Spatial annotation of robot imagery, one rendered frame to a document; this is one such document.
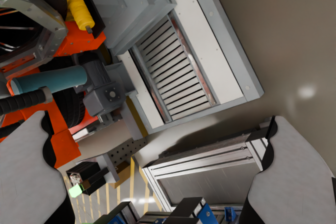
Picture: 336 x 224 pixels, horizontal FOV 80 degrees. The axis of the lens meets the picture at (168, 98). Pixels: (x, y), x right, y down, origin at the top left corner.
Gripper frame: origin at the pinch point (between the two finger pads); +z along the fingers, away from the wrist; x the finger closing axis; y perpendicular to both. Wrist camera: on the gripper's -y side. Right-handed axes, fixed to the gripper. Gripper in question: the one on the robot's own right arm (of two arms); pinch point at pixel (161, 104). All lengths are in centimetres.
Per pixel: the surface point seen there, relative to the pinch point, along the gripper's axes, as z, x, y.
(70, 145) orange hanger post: 70, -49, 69
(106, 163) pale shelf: 68, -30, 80
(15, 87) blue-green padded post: 53, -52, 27
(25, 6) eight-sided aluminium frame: 42, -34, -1
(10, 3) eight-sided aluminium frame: 39, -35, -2
